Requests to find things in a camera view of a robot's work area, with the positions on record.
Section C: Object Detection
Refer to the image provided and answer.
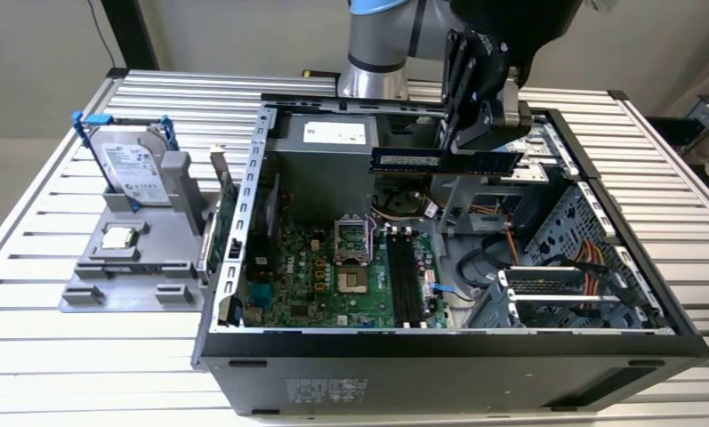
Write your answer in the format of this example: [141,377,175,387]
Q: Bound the green motherboard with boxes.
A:
[241,217,450,331]

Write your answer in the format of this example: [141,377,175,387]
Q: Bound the grey parts rack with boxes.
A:
[59,149,225,315]

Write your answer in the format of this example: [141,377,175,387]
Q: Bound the black round speaker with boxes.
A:
[382,189,434,220]

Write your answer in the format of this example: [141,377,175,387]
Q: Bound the black PC case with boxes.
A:
[190,92,709,417]

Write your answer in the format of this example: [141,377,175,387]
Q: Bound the silver CPU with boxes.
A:
[102,225,137,248]

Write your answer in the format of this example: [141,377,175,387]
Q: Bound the green graphics card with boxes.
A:
[198,141,242,286]

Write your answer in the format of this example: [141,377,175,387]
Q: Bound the wire locking lever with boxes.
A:
[365,212,386,266]

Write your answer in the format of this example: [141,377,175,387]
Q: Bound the grey power supply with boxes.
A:
[267,113,382,223]

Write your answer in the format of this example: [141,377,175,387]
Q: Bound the black RAM slot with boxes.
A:
[388,225,408,329]
[402,225,422,329]
[394,225,414,329]
[409,225,430,329]

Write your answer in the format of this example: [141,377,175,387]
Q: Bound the black data cable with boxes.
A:
[456,245,510,291]

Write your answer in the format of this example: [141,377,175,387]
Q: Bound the grey metal drive cage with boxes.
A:
[434,113,576,233]

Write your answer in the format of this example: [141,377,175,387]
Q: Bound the yellow black power wires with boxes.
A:
[369,203,446,224]

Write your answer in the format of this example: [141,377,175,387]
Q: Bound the orange wire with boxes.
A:
[504,223,521,270]

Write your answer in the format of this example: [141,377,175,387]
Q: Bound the red yellow wire bundle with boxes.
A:
[572,241,608,300]

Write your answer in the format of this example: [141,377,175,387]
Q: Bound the black upright post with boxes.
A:
[101,0,161,72]

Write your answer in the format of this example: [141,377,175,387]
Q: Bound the metal socket cover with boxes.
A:
[333,214,373,264]

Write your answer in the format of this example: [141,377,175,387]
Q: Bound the metal disk bay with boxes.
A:
[466,264,651,331]

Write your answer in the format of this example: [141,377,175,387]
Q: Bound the hard disk in blue carrier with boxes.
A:
[71,109,181,210]

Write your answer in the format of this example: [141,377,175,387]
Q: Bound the CPU socket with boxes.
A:
[336,265,373,295]

